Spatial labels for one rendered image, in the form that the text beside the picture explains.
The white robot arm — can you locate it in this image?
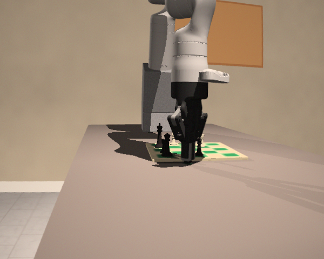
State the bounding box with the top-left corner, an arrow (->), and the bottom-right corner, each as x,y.
148,0 -> 230,83

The green and cream chessboard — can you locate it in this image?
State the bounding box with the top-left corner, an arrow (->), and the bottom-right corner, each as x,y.
146,142 -> 248,162

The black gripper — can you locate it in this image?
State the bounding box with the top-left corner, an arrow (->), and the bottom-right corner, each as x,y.
167,81 -> 208,161

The white pawn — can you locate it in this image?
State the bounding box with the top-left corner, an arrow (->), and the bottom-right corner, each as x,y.
170,134 -> 177,145

